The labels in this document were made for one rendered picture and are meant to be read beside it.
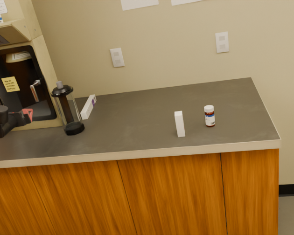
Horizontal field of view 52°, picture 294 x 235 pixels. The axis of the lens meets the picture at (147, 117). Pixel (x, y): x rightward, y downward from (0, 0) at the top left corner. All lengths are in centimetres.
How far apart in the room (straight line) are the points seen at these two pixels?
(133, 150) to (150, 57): 76
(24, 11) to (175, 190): 107
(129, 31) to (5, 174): 102
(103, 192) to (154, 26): 97
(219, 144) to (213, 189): 25
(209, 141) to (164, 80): 75
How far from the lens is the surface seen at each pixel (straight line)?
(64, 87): 149
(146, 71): 188
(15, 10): 156
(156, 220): 156
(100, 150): 133
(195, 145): 124
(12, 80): 168
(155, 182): 139
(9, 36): 154
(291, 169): 229
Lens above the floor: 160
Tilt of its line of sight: 26 degrees down
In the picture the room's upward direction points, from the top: 12 degrees counter-clockwise
